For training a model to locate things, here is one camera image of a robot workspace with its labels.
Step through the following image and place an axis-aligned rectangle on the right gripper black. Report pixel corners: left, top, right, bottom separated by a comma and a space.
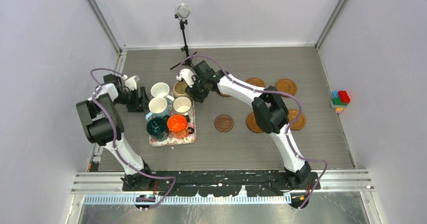
184, 75, 209, 104

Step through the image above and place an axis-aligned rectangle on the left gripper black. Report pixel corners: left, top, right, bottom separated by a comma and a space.
113, 87, 153, 113

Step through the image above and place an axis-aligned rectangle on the beige mug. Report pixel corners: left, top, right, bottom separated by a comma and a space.
172, 81, 193, 100

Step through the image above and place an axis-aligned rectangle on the dark walnut small coaster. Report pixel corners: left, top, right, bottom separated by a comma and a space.
214, 114, 234, 132

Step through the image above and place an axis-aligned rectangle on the light brown wooden coaster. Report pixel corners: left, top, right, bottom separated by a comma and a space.
245, 77, 266, 88

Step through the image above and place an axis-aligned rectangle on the floral serving tray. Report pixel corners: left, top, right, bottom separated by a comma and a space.
149, 108, 196, 147

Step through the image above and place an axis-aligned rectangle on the matte brown wooden coaster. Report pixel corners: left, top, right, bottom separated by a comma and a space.
246, 112, 263, 133

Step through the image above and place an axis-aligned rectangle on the orange-brown wooden coaster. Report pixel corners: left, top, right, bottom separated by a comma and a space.
275, 79, 298, 96

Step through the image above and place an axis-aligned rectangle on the small orange-brown coaster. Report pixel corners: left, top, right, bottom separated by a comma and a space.
288, 109, 307, 131

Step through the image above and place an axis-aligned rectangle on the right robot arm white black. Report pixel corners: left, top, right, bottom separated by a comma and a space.
176, 61, 311, 189

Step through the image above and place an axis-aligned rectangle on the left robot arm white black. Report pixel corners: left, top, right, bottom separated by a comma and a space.
76, 74, 155, 191

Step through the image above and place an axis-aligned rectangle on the light blue white mug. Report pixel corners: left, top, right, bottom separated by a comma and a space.
145, 97, 171, 121

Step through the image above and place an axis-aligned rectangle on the dark green mug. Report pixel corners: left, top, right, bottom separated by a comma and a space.
146, 117, 169, 141

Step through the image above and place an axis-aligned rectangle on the cream brown-rim mug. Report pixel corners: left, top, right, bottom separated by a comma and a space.
172, 96, 193, 115

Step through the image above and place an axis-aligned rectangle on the orange mug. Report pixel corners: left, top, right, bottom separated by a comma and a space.
167, 114, 195, 139

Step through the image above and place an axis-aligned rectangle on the microphone on black tripod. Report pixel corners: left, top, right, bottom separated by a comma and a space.
174, 3, 197, 57

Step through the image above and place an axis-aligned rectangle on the colourful toy brick stack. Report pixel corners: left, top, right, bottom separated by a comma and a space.
330, 90, 351, 114

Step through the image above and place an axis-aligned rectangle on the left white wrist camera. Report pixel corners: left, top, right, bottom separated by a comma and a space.
121, 75, 139, 91

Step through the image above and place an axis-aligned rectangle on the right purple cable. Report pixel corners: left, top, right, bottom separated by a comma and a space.
177, 55, 328, 211

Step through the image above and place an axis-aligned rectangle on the purple cable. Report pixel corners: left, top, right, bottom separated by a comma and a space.
90, 68, 177, 211
177, 55, 328, 211

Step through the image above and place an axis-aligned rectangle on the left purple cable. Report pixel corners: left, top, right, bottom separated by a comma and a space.
90, 68, 177, 211

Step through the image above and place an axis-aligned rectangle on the aluminium frame rail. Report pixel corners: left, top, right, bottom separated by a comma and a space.
72, 170, 374, 207

